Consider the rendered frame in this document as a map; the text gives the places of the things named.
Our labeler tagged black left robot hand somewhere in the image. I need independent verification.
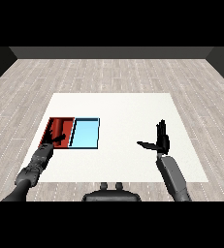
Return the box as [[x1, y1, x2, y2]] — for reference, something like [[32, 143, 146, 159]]
[[41, 121, 67, 148]]

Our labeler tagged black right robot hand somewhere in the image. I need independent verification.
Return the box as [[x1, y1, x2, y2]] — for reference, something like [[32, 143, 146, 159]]
[[136, 118, 171, 156]]

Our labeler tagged red shallow open box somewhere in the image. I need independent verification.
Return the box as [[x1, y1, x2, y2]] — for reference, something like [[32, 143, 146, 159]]
[[39, 116, 76, 150]]

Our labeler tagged light blue shallow open box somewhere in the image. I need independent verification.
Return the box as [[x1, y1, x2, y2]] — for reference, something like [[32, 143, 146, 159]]
[[67, 116, 101, 150]]

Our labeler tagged dark grey robot body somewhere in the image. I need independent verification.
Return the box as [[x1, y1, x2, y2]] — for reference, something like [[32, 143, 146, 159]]
[[81, 181, 143, 202]]

